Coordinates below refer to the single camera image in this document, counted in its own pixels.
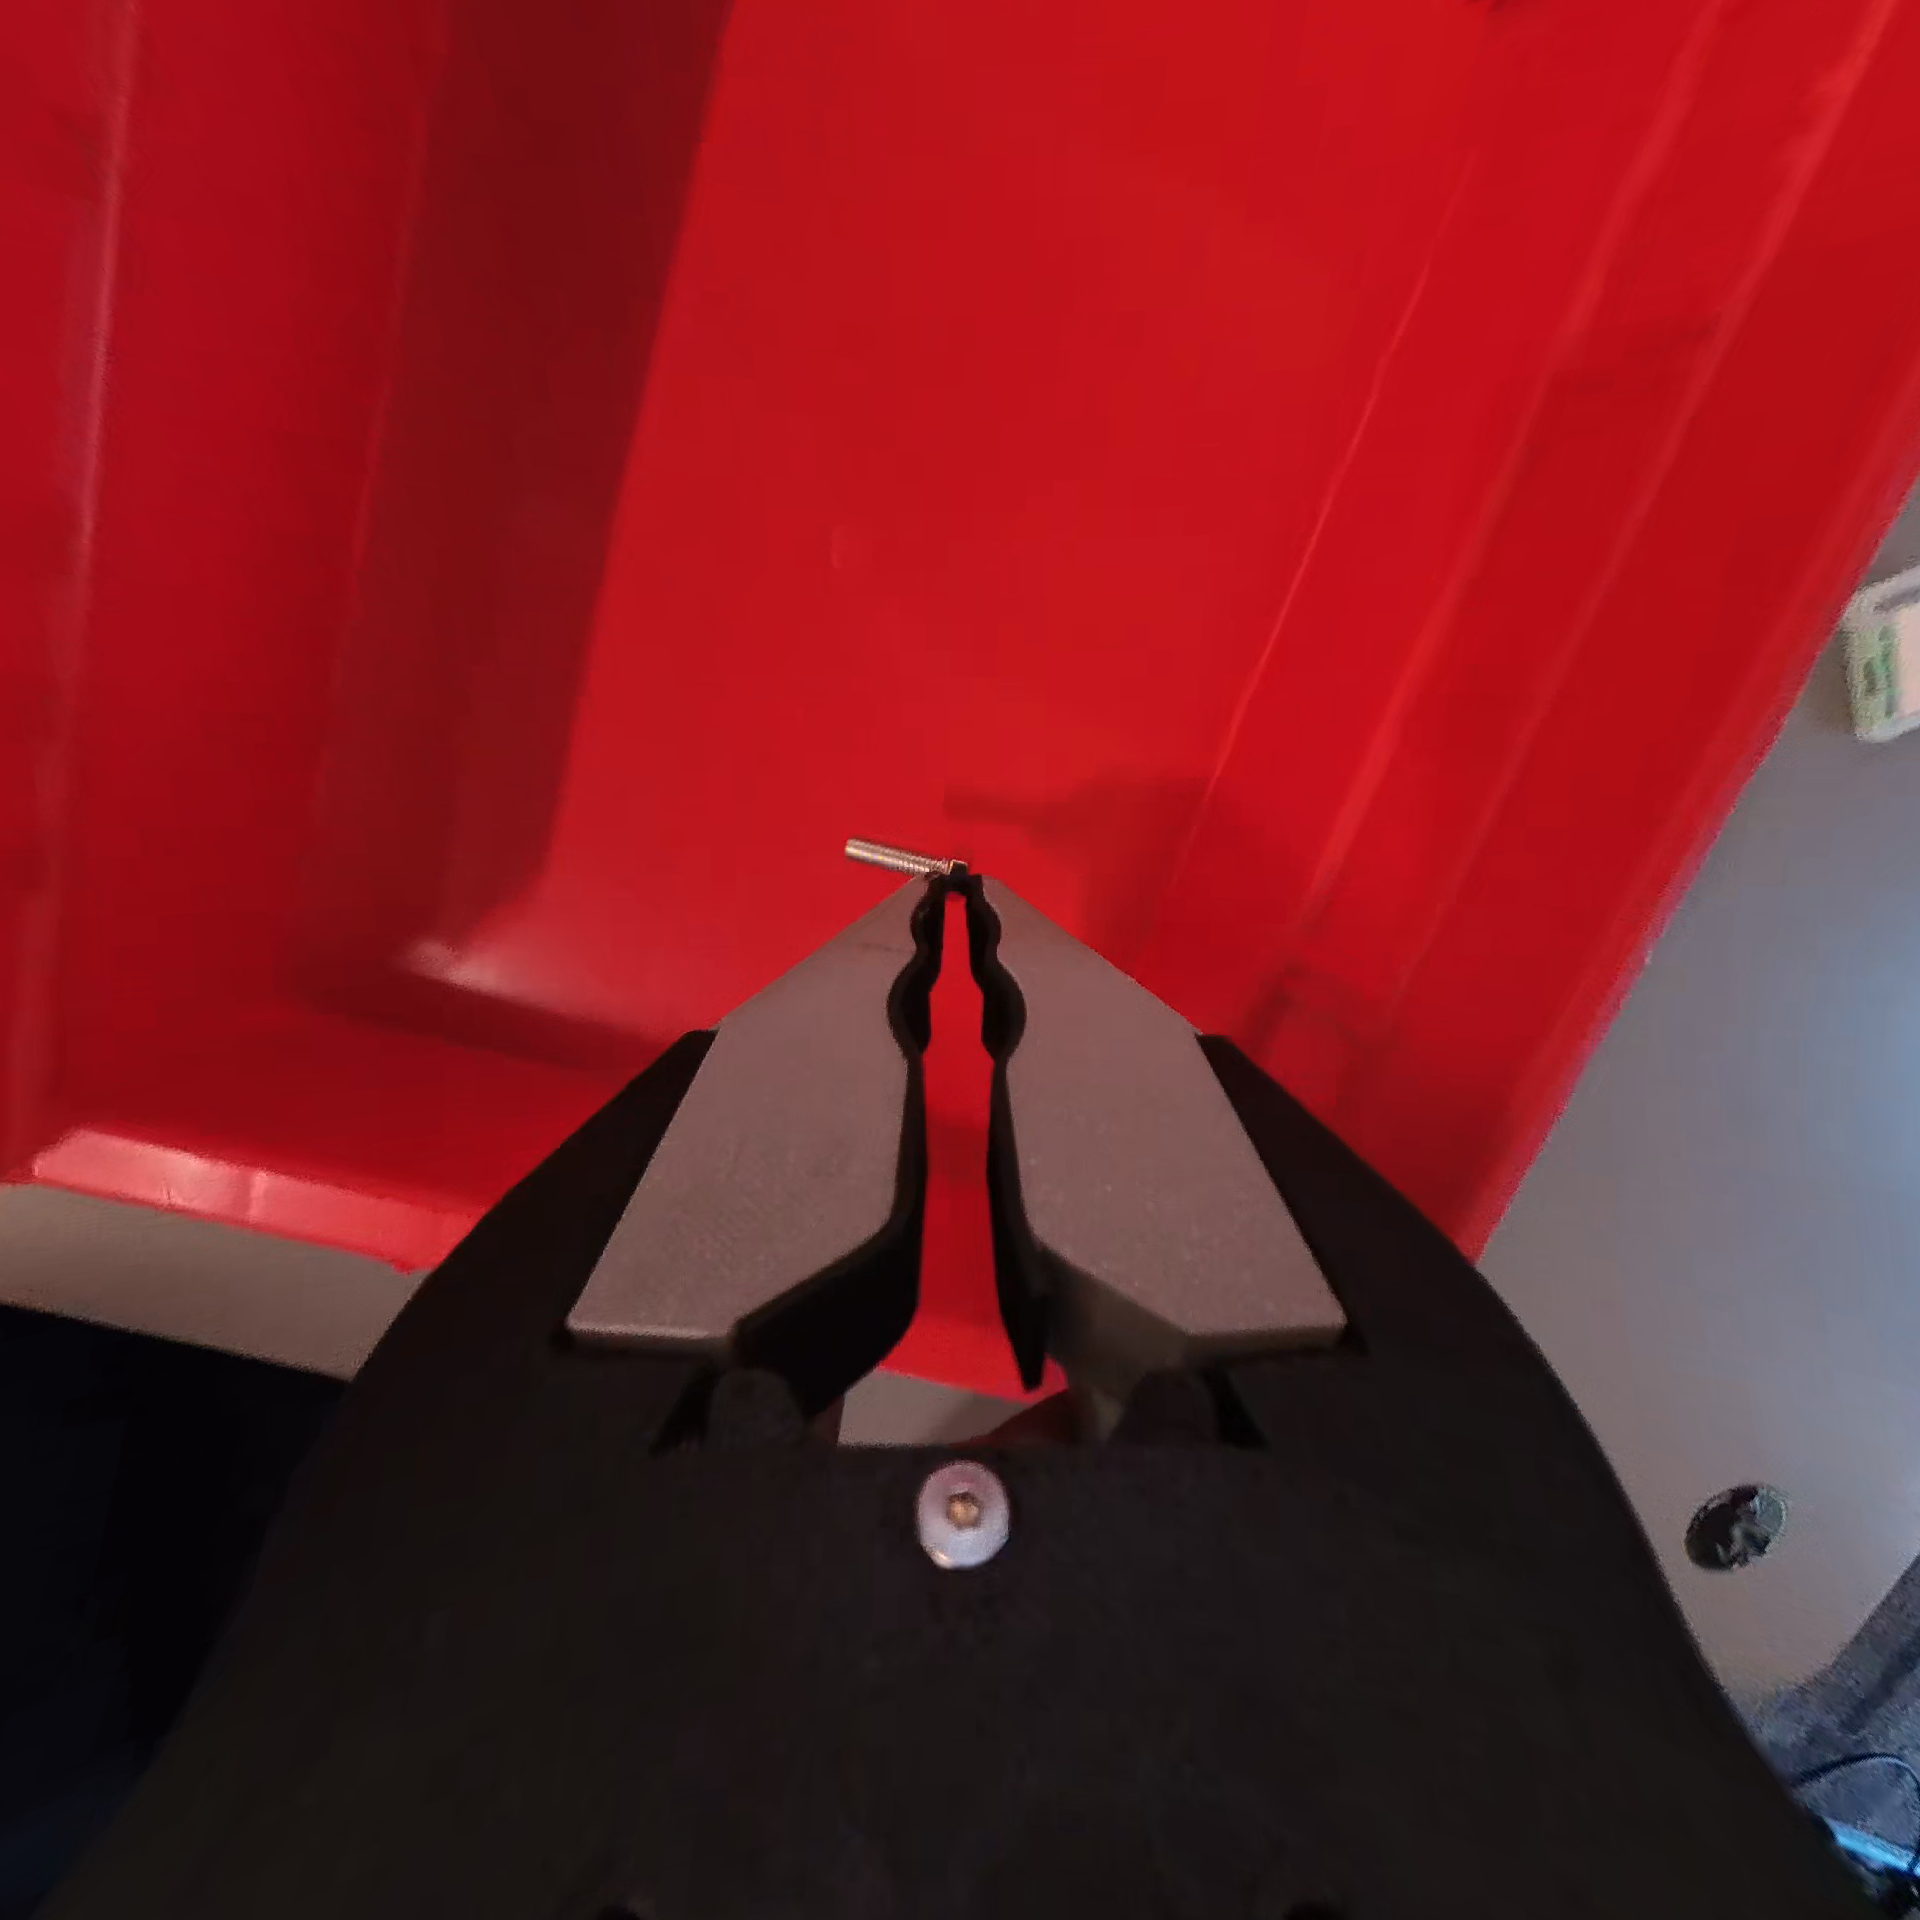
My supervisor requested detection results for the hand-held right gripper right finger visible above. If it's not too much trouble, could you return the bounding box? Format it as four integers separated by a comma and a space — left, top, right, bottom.
960, 871, 1346, 1447

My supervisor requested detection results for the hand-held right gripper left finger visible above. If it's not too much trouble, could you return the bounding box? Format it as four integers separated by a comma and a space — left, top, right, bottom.
563, 871, 954, 1424

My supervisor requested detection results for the red plastic bin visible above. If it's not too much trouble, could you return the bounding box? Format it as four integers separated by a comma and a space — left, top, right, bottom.
0, 0, 1920, 1405

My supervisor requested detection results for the dark round floor socket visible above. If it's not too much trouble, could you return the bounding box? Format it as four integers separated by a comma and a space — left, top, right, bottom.
1680, 1490, 1797, 1581

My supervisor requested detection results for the white green wall sign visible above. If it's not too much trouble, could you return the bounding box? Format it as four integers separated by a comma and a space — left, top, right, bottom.
1848, 568, 1920, 746

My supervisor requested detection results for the black cable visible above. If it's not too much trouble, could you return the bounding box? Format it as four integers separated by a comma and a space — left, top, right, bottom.
1785, 1750, 1920, 1885

